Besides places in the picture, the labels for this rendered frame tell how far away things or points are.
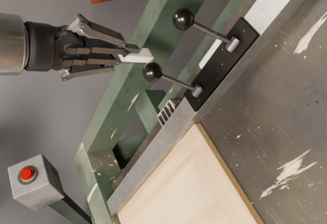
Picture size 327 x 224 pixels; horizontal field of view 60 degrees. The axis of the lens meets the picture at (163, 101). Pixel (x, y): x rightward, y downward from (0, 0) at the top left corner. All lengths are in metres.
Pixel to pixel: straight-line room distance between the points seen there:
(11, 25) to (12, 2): 2.99
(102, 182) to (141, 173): 0.27
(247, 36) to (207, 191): 0.34
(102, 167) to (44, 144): 1.20
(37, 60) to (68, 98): 1.92
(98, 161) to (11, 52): 0.71
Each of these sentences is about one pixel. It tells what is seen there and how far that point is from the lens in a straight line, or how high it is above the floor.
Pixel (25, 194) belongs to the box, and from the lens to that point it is 1.07.
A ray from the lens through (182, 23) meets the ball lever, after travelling 0.47.
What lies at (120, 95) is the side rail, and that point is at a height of 1.17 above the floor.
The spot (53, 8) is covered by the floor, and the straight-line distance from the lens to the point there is 3.20.
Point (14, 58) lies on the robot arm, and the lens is 0.44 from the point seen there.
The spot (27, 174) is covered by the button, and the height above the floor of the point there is 0.94.
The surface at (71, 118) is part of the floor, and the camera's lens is 2.26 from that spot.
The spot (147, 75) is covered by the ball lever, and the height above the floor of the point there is 1.45.
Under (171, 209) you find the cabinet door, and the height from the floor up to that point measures 1.12.
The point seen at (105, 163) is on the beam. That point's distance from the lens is 1.08.
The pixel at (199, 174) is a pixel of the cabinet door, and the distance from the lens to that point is 0.65.
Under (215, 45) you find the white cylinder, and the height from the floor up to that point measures 1.46.
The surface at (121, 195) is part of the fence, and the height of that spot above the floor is 1.00.
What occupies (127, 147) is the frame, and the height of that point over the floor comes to 0.79.
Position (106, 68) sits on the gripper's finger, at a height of 1.46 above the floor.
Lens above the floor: 1.87
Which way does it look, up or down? 57 degrees down
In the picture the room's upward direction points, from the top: straight up
